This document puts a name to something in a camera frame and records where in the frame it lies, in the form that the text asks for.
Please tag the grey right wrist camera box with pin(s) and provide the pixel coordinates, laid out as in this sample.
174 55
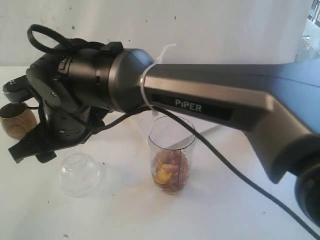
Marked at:
17 90

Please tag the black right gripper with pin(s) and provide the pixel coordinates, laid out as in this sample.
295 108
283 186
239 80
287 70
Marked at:
57 130

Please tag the clear dome shaker lid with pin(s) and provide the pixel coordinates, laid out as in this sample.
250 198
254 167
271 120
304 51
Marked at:
79 174

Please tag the brown contents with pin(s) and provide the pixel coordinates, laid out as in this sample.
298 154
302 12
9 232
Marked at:
170 170

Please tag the white rectangular tray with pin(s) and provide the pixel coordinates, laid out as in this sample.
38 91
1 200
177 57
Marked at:
144 122

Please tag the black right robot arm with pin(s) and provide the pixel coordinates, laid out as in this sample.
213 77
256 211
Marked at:
276 106

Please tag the brown wooden cup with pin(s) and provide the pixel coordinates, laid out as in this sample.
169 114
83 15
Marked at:
17 120

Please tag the clear plastic shaker cup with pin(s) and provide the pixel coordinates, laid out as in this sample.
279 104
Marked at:
171 148

